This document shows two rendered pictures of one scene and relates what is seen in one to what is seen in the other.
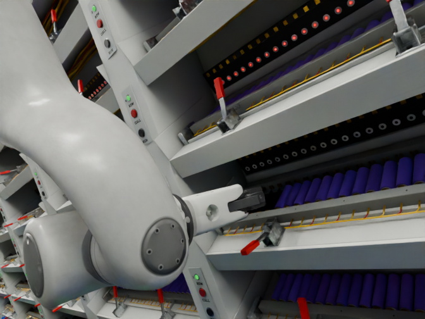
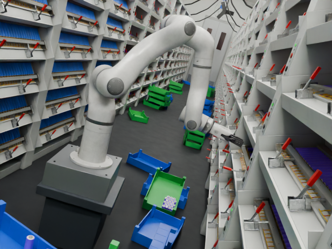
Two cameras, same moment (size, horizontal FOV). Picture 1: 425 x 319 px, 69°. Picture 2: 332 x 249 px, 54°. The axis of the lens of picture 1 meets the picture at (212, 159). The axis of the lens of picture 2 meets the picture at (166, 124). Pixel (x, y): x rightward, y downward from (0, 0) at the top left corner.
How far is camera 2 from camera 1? 1.32 m
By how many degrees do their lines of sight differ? 52
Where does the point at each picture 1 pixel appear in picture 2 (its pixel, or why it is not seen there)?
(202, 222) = (211, 131)
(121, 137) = (198, 104)
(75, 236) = not seen: hidden behind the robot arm
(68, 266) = (183, 116)
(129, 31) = (266, 66)
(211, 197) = (218, 129)
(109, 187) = (189, 110)
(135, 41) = (265, 71)
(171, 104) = (261, 99)
